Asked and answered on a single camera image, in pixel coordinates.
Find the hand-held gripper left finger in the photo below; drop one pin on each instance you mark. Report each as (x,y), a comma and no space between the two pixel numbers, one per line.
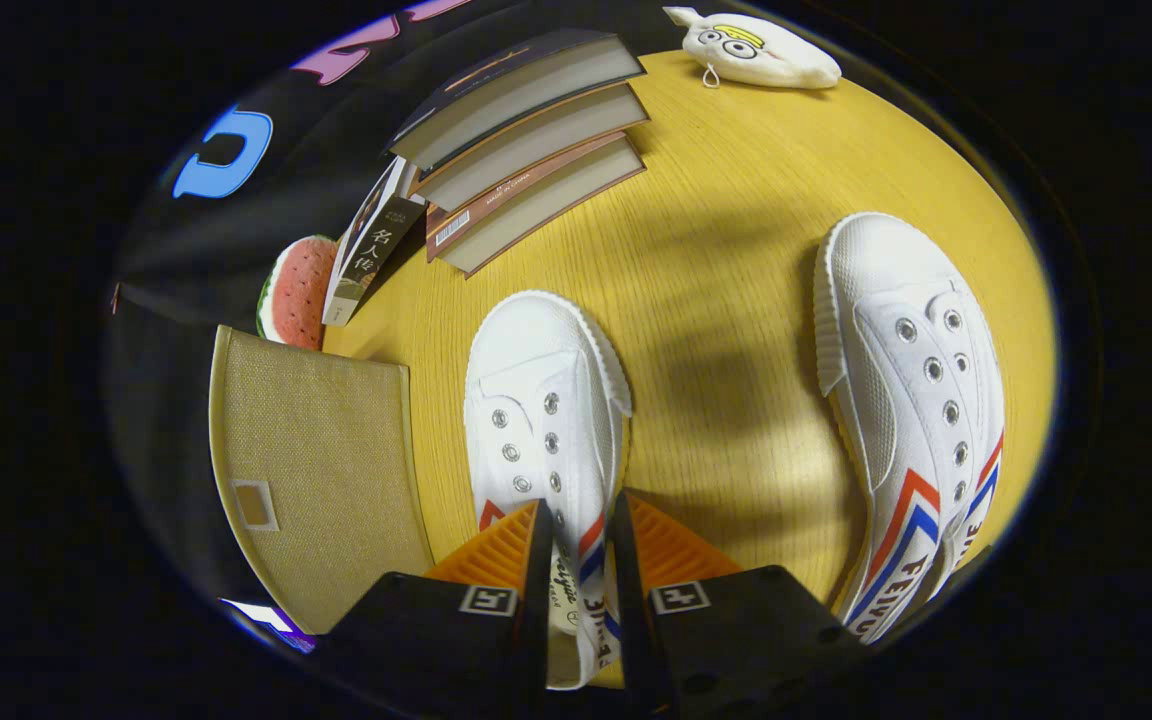
(536,600)

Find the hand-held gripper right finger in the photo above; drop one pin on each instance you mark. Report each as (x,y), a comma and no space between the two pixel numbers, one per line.
(636,620)

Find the white canvas shoe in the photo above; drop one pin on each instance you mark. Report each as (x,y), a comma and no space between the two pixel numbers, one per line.
(896,330)
(546,400)

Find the beige fabric storage box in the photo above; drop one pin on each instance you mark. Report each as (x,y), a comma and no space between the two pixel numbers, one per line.
(326,450)

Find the white portrait cover book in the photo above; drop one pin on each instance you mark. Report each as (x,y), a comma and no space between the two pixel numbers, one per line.
(371,250)

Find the watermelon slice toy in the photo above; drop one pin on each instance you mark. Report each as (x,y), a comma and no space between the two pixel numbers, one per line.
(301,290)

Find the brown cover book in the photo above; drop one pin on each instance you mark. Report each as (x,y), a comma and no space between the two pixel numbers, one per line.
(546,200)
(536,140)

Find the black cover book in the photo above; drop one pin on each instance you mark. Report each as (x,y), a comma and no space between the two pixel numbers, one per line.
(526,85)

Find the white plush face pouch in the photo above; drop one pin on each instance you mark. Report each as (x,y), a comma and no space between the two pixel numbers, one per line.
(776,55)

